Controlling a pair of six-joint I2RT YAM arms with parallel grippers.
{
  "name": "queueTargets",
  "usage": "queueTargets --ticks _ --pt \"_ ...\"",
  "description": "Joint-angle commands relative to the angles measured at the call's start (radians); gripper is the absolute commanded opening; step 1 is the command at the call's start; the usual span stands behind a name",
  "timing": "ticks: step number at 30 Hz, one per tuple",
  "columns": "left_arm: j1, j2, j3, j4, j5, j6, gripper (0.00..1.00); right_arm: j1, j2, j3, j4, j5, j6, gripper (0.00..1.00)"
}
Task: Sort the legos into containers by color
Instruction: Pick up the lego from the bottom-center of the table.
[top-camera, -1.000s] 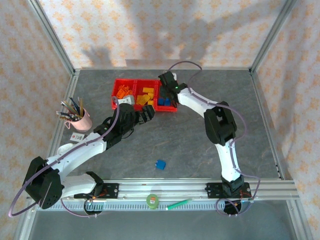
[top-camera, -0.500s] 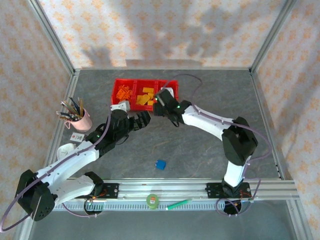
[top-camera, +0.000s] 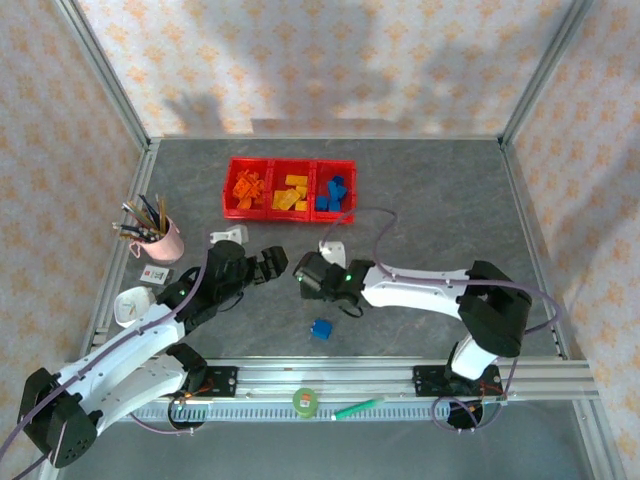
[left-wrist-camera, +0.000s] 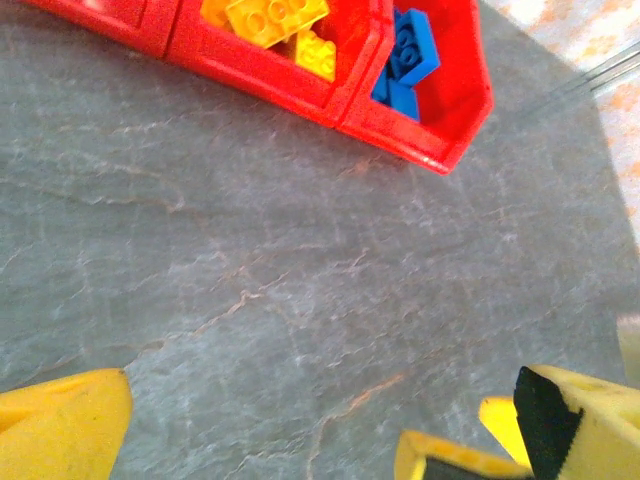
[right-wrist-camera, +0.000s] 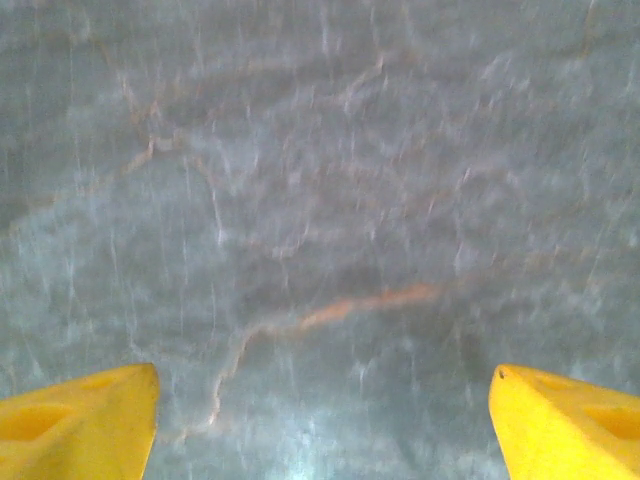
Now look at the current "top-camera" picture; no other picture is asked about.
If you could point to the orange lego brick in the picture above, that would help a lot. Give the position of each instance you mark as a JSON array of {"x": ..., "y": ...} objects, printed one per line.
[{"x": 238, "y": 188}]

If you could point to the orange lego chassis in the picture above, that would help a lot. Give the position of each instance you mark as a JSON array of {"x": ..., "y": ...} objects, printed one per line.
[{"x": 250, "y": 182}]

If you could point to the aluminium frame post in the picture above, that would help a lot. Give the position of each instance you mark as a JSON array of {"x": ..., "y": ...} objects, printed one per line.
[
  {"x": 544, "y": 75},
  {"x": 110, "y": 80}
]

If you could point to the small white red card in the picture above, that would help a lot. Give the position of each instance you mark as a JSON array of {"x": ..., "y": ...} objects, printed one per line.
[{"x": 157, "y": 275}]

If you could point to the black pen silver tip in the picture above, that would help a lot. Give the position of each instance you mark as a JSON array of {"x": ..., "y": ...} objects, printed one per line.
[{"x": 130, "y": 228}]

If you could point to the aluminium table end rail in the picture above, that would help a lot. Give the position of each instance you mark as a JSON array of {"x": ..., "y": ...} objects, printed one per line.
[{"x": 325, "y": 137}]

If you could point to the yellow pencil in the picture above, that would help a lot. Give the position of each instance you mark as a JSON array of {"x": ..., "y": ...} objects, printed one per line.
[{"x": 163, "y": 215}]

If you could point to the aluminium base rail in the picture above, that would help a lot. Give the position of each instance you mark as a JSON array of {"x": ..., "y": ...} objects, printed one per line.
[{"x": 325, "y": 375}]

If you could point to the dark blue pencil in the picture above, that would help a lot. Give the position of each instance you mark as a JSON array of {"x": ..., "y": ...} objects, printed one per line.
[{"x": 150, "y": 212}]

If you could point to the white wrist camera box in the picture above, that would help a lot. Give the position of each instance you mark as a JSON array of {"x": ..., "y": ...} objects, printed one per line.
[
  {"x": 334, "y": 251},
  {"x": 231, "y": 233}
]

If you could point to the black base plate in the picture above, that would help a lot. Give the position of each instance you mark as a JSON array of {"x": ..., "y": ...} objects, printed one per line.
[
  {"x": 220, "y": 382},
  {"x": 430, "y": 381}
]

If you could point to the yellow curved lego piece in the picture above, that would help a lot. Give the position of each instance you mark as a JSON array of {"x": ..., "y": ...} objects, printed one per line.
[{"x": 282, "y": 199}]

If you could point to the blue lego brick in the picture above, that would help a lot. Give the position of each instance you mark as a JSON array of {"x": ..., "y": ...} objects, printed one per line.
[
  {"x": 339, "y": 179},
  {"x": 334, "y": 189},
  {"x": 344, "y": 195},
  {"x": 321, "y": 330},
  {"x": 335, "y": 205},
  {"x": 322, "y": 202}
]

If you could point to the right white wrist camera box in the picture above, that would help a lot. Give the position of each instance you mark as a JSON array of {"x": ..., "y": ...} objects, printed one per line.
[{"x": 334, "y": 251}]

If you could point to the green pencil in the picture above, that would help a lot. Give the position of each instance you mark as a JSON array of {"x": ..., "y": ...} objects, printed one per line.
[{"x": 137, "y": 215}]

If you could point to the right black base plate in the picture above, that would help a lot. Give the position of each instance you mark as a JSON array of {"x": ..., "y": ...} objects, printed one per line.
[{"x": 430, "y": 381}]

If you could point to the white round clock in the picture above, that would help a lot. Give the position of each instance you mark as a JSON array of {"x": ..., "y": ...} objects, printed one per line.
[{"x": 132, "y": 306}]

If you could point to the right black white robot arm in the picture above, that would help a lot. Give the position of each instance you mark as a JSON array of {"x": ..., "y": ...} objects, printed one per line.
[{"x": 415, "y": 295}]

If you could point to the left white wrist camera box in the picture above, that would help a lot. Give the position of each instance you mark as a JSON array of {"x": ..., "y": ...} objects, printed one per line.
[{"x": 231, "y": 233}]

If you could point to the red plastic bin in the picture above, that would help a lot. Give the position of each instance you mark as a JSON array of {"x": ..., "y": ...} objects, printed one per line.
[
  {"x": 229, "y": 207},
  {"x": 291, "y": 167},
  {"x": 350, "y": 210}
]

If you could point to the green tape roll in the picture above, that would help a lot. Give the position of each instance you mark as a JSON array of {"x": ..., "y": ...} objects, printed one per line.
[{"x": 306, "y": 401}]

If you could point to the pink cup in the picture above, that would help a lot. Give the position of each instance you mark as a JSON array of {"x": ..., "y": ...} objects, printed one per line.
[{"x": 167, "y": 245}]

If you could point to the green marker pen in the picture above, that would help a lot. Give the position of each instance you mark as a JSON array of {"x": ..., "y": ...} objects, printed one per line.
[{"x": 357, "y": 408}]

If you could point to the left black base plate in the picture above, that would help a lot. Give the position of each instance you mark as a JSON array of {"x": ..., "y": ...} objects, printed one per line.
[{"x": 220, "y": 382}]

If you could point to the aluminium table side rail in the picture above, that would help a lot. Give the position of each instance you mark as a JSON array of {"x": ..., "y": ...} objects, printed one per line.
[
  {"x": 144, "y": 170},
  {"x": 514, "y": 170}
]

